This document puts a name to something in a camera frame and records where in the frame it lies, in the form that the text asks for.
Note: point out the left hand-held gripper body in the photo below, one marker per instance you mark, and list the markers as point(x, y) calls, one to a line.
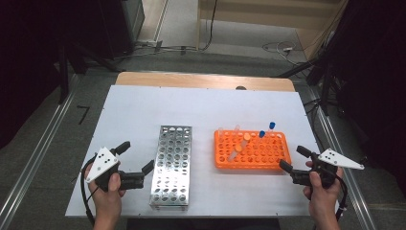
point(102, 163)

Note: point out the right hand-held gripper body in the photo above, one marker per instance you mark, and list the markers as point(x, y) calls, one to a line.
point(322, 172)

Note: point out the orange plastic test tube rack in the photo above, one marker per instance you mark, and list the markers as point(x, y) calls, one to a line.
point(265, 153)

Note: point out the metal test tube rack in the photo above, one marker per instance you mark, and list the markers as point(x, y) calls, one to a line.
point(172, 172)

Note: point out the orange-capped plastic tube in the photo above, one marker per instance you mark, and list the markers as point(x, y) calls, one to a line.
point(237, 149)
point(246, 137)

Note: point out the clear test tube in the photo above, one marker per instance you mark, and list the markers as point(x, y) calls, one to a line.
point(236, 127)
point(220, 131)

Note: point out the person's right hand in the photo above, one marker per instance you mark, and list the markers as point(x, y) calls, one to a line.
point(322, 201)

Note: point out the person's left hand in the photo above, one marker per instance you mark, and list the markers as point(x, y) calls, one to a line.
point(108, 201)

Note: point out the black stand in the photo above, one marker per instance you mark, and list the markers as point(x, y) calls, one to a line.
point(63, 76)
point(325, 92)

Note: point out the white table board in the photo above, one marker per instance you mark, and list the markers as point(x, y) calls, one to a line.
point(204, 108)

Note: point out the wooden table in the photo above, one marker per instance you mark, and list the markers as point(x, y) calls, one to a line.
point(191, 80)

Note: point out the dark curtain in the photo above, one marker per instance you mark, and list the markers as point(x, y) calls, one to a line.
point(28, 64)
point(373, 80)

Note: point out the grey cabinet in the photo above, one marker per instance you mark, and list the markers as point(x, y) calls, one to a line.
point(134, 19)

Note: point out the light wooden panel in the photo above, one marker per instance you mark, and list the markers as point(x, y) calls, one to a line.
point(265, 16)

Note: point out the metal floor rail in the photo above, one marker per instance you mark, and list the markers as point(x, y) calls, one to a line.
point(338, 150)
point(38, 150)

